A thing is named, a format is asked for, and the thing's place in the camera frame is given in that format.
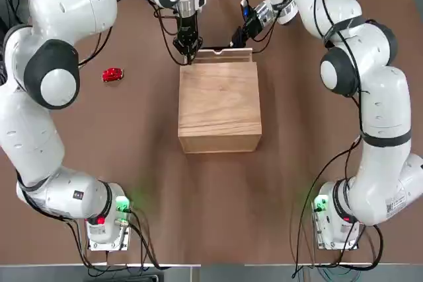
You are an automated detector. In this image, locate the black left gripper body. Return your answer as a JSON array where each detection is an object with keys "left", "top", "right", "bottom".
[{"left": 174, "top": 14, "right": 202, "bottom": 46}]

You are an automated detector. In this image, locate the black foot cable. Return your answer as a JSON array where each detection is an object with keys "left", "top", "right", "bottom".
[
  {"left": 295, "top": 222, "right": 385, "bottom": 270},
  {"left": 64, "top": 219, "right": 112, "bottom": 269},
  {"left": 290, "top": 135, "right": 364, "bottom": 278},
  {"left": 127, "top": 207, "right": 173, "bottom": 271}
]

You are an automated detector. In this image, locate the green cable coil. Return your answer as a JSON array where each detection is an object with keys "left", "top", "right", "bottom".
[{"left": 317, "top": 267, "right": 362, "bottom": 282}]

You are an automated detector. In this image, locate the wooden cabinet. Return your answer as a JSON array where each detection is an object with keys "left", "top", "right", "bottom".
[{"left": 177, "top": 63, "right": 264, "bottom": 155}]

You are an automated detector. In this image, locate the red toy car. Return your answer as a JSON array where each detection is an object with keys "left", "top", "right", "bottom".
[{"left": 101, "top": 67, "right": 124, "bottom": 83}]

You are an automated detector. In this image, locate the wooden drawer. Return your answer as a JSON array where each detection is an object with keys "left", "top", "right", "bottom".
[{"left": 193, "top": 47, "right": 254, "bottom": 65}]

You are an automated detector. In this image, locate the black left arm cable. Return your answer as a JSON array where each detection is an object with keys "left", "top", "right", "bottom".
[{"left": 153, "top": 1, "right": 186, "bottom": 65}]

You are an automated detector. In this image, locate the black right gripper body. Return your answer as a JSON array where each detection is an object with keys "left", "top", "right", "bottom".
[{"left": 239, "top": 6, "right": 269, "bottom": 39}]

